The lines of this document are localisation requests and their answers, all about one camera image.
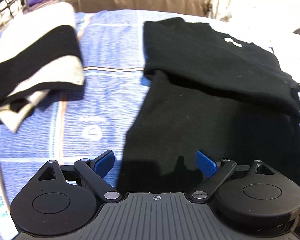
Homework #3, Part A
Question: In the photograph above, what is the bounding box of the white pillow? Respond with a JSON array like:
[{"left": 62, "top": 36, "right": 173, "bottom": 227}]
[{"left": 207, "top": 0, "right": 300, "bottom": 71}]

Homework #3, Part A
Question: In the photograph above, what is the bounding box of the blue checked bed sheet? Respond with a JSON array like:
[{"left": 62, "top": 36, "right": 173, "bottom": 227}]
[{"left": 0, "top": 9, "right": 300, "bottom": 230}]

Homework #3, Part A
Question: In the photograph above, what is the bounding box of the black knit sweater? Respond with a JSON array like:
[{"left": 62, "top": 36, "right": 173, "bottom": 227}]
[{"left": 116, "top": 18, "right": 300, "bottom": 193}]

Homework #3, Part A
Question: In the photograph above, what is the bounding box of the folded black and white garment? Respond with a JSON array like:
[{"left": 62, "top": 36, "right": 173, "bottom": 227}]
[{"left": 0, "top": 2, "right": 84, "bottom": 132}]

